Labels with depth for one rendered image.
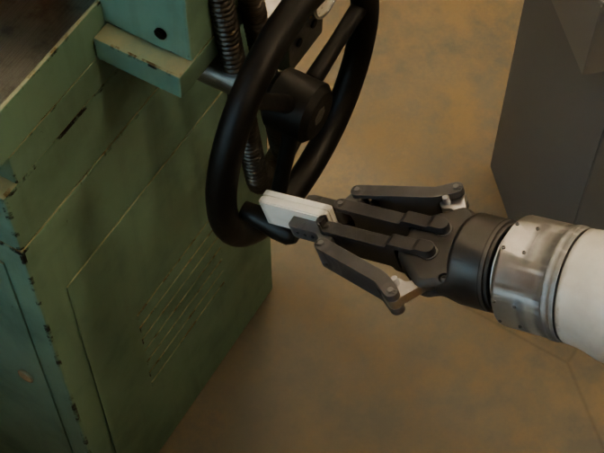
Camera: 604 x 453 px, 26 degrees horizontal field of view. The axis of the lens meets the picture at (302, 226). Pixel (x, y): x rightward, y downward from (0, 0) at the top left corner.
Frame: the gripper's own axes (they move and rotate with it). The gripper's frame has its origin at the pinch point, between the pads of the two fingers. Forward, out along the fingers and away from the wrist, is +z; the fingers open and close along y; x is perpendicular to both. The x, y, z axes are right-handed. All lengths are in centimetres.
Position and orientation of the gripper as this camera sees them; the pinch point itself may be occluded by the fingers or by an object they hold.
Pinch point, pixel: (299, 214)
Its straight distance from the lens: 113.0
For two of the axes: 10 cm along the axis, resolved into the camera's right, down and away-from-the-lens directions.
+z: -8.1, -2.1, 5.4
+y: -5.1, 7.2, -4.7
